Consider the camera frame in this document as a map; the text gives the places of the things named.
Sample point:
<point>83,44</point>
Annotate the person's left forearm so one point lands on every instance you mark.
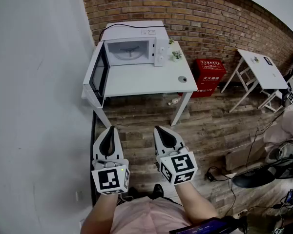
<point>100,213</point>

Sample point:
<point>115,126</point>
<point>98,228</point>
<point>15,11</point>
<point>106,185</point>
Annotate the black flat device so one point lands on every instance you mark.
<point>267,60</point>

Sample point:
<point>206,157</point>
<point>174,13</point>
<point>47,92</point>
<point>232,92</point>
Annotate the white folding table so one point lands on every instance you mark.
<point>263,72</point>

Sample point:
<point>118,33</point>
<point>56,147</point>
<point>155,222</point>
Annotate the person's pink clothing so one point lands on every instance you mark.
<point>149,216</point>

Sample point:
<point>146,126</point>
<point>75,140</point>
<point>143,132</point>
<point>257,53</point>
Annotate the white microwave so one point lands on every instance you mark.
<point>134,34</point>

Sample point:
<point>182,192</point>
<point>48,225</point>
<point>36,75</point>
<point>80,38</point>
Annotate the person's black shoe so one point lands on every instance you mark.
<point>133,193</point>
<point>158,191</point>

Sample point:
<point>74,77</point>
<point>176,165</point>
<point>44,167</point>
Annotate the tiny potted plant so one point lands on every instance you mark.
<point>256,59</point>

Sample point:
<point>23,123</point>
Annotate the black power adapter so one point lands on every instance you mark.
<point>211,176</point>

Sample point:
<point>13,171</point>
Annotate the pink fabric heap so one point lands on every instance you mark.
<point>291,128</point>

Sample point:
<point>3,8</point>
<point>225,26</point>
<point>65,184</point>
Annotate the grey sneaker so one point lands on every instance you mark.
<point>280,155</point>

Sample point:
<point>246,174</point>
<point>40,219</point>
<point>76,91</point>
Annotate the white wall socket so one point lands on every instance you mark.
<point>79,195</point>

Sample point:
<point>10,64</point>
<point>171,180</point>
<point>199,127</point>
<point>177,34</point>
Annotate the white power strip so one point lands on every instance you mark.
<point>241,213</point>

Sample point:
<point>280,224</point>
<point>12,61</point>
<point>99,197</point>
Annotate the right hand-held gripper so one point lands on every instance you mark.
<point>178,167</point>

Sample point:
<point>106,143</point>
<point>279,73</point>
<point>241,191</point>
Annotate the black round base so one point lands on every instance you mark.
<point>252,179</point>

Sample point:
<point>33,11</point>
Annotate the dark tablet screen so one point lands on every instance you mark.
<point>200,227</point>

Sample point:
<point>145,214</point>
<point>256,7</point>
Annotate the clear plastic bottle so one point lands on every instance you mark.
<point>174,101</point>

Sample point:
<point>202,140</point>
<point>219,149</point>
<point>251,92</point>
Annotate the small potted plant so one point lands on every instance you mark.
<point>171,42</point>
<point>176,56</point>

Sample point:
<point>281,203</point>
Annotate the blue electronic device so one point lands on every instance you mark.
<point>291,196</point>

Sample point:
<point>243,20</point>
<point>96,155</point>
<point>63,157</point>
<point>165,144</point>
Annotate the red fire equipment box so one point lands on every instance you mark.
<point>210,77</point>

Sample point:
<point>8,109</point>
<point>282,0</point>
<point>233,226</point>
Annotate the glass turntable plate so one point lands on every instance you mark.
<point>123,56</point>

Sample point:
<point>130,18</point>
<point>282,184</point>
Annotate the person's right forearm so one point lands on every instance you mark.
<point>195,203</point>

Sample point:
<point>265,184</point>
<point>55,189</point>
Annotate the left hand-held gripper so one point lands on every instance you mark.
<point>110,178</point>

